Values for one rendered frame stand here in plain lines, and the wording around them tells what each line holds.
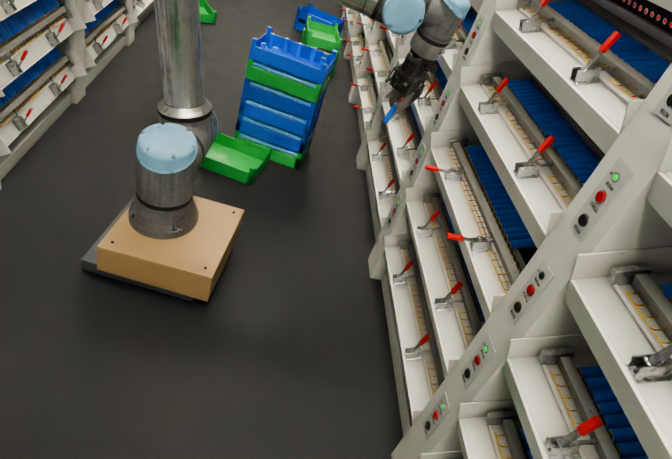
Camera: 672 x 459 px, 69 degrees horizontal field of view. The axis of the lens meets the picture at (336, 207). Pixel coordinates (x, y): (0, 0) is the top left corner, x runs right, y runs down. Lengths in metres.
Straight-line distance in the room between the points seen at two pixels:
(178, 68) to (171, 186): 0.31
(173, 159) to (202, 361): 0.53
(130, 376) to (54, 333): 0.23
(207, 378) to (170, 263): 0.31
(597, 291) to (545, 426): 0.22
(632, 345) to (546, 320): 0.16
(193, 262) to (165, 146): 0.32
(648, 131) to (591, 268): 0.20
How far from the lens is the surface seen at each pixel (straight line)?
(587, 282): 0.81
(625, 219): 0.76
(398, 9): 1.11
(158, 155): 1.30
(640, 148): 0.76
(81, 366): 1.37
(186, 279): 1.38
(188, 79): 1.40
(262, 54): 1.96
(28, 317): 1.48
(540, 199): 0.94
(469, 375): 1.01
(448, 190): 1.25
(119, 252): 1.40
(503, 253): 1.06
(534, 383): 0.90
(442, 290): 1.25
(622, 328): 0.76
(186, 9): 1.35
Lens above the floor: 1.13
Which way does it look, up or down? 35 degrees down
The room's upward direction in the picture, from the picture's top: 20 degrees clockwise
